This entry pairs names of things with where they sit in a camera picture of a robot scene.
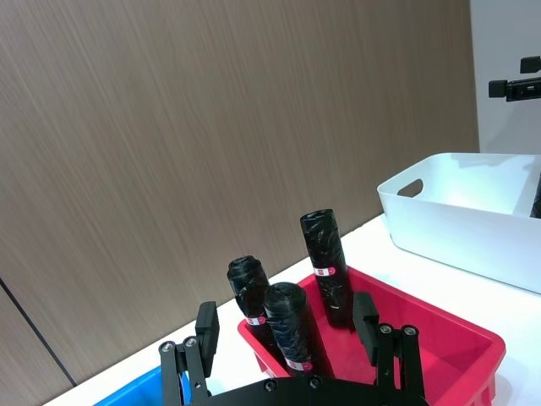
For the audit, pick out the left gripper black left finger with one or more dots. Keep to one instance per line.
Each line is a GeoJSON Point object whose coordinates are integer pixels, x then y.
{"type": "Point", "coordinates": [207, 338]}

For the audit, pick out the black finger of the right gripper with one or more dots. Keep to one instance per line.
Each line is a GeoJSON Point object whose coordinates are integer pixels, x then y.
{"type": "Point", "coordinates": [531, 64]}
{"type": "Point", "coordinates": [513, 89]}

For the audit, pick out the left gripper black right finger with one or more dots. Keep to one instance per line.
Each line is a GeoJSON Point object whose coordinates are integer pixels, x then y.
{"type": "Point", "coordinates": [367, 325]}

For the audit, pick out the red plastic bin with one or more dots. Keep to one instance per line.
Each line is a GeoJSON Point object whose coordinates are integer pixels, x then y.
{"type": "Point", "coordinates": [448, 338]}

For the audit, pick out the tall black bag roll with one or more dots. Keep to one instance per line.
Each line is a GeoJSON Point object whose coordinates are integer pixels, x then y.
{"type": "Point", "coordinates": [325, 249]}

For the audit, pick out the blue plastic bin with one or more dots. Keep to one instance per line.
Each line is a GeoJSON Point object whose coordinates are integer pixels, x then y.
{"type": "Point", "coordinates": [135, 391]}

